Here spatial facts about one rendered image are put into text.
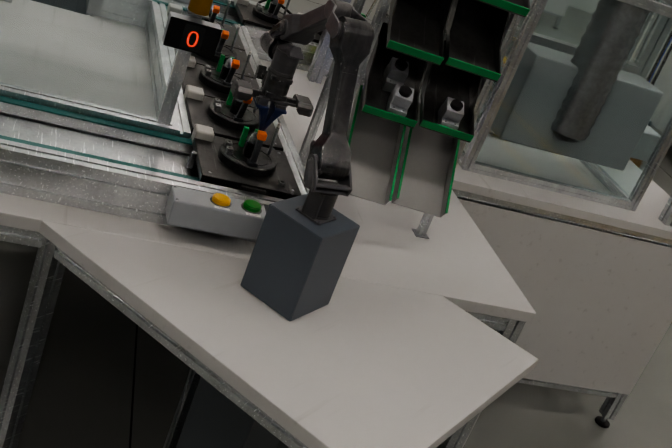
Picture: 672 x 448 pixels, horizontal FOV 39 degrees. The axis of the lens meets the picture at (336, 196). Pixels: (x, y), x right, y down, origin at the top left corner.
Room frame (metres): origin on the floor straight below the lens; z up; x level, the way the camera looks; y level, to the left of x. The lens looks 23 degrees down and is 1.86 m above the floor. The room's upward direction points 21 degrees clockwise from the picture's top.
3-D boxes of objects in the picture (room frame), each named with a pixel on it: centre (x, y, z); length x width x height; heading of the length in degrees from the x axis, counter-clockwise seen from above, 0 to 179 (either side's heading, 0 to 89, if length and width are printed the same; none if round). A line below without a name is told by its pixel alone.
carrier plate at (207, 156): (2.08, 0.23, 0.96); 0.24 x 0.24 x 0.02; 22
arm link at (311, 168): (1.75, 0.03, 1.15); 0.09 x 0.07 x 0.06; 123
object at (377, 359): (1.79, 0.00, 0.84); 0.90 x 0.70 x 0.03; 63
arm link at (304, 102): (2.04, 0.21, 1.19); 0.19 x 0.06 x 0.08; 112
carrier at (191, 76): (2.54, 0.41, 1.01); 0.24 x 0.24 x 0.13; 22
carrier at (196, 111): (2.31, 0.32, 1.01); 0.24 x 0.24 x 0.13; 22
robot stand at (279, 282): (1.75, 0.02, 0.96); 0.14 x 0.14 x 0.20; 63
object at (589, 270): (3.31, -0.68, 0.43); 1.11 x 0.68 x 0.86; 112
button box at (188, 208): (1.85, 0.23, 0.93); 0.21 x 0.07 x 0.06; 112
